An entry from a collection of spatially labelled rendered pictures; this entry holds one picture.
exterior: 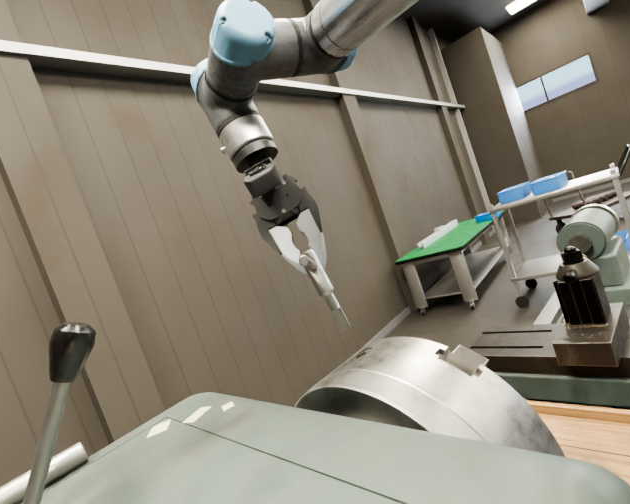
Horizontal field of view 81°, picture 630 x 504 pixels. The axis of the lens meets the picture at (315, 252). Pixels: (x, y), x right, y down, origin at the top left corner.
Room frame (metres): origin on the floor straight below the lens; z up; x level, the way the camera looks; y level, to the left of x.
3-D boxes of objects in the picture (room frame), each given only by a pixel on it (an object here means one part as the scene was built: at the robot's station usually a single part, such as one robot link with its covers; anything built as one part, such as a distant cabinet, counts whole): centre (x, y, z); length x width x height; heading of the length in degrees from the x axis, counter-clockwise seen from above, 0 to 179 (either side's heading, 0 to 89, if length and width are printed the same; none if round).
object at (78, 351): (0.30, 0.21, 1.38); 0.04 x 0.03 x 0.05; 133
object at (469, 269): (5.00, -1.91, 0.42); 2.30 x 0.91 x 0.85; 139
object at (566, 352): (0.78, -0.51, 1.00); 0.20 x 0.10 x 0.05; 133
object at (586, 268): (0.80, -0.53, 1.14); 0.08 x 0.08 x 0.03
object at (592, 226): (1.27, -0.91, 1.01); 0.30 x 0.20 x 0.29; 133
